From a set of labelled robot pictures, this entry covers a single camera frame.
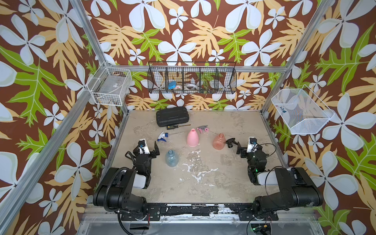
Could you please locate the blue round item in basket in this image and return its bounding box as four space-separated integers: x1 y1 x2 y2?
167 81 177 90

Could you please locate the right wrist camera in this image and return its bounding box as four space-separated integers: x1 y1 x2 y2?
247 137 258 153

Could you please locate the white wire basket right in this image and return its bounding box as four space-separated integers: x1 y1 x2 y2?
271 85 334 135

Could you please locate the blue white spray nozzle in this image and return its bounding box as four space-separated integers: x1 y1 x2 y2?
157 132 168 142

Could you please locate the black wire wall basket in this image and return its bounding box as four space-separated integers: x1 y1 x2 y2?
147 61 238 95

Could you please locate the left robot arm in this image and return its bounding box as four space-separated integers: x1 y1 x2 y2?
93 139 160 217

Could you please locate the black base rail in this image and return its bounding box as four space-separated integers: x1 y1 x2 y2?
121 202 279 221

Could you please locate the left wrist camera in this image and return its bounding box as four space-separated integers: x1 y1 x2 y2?
138 139 150 155

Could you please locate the black plastic case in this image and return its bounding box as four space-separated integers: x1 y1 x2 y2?
156 107 190 127

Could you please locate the clear blue spray bottle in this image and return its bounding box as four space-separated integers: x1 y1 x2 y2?
165 150 179 167

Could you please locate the pink grey spray nozzle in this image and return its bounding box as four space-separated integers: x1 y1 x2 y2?
196 125 209 134

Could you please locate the white wire basket left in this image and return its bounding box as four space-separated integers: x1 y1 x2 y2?
87 66 133 107

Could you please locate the pink spray bottle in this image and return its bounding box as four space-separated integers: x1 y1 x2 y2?
187 129 199 147

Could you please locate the black yellow screwdriver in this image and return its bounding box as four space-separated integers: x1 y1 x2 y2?
166 124 190 130

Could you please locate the orange translucent spray bottle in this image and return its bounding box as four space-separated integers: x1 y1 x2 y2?
212 133 226 150

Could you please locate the white tape roll in basket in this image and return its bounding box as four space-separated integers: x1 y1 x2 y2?
185 83 199 91

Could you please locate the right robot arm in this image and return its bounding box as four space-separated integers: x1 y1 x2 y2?
237 143 324 218

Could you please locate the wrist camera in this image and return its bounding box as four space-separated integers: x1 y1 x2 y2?
138 139 150 155
247 137 258 153

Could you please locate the black spray nozzle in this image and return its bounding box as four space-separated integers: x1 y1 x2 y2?
226 138 238 148

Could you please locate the white wire basket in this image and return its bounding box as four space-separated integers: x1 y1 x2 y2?
87 66 133 107
271 85 334 135

